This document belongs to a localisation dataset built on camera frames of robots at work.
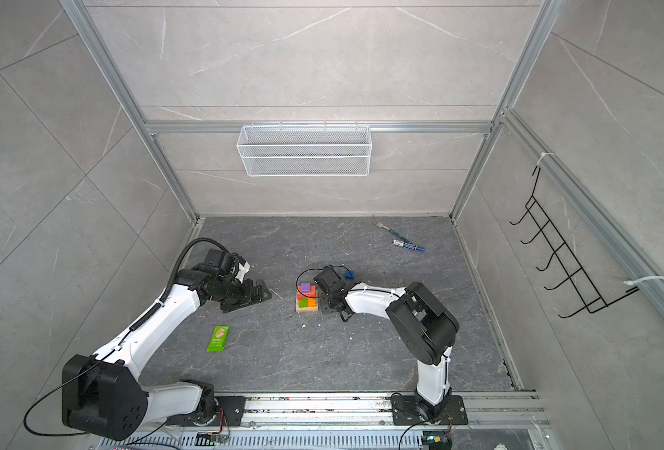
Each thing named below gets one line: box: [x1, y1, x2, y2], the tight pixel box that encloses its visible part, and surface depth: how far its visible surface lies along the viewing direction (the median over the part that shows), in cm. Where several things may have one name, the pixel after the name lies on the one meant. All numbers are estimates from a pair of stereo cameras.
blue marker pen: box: [392, 239, 426, 253], surface depth 113 cm
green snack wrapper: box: [206, 325, 231, 353], surface depth 87 cm
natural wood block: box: [296, 290, 318, 313], surface depth 93 cm
